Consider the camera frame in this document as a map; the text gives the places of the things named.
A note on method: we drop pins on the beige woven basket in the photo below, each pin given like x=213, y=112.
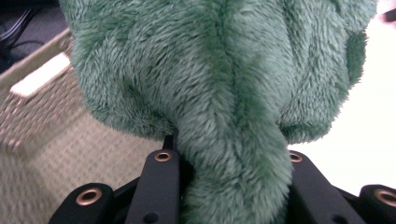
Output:
x=77, y=155

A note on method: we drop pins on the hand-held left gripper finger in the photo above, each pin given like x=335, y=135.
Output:
x=170, y=142

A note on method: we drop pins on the green fleece garment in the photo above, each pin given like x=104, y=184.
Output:
x=224, y=77

